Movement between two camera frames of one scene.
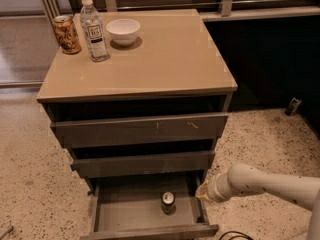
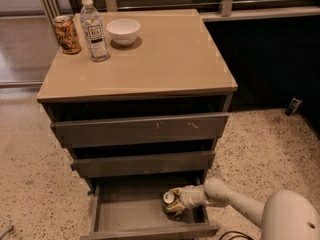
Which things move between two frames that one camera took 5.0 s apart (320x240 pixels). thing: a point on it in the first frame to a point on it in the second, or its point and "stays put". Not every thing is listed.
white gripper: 214,191 to 191,197
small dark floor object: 293,105 stays put
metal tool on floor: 9,229 stays put
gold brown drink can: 67,35 stays put
